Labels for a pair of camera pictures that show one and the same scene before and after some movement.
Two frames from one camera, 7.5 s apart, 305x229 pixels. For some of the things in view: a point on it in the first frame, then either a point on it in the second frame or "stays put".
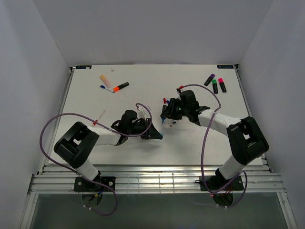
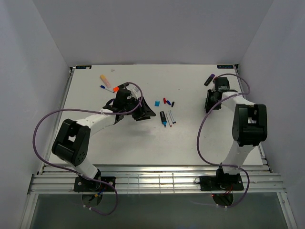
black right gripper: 169,112 → 208,104
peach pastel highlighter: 106,81 stays put
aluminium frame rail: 155,179 stays put
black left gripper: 153,133 → 144,112
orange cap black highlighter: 119,87 stays put
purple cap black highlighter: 208,81 stays put
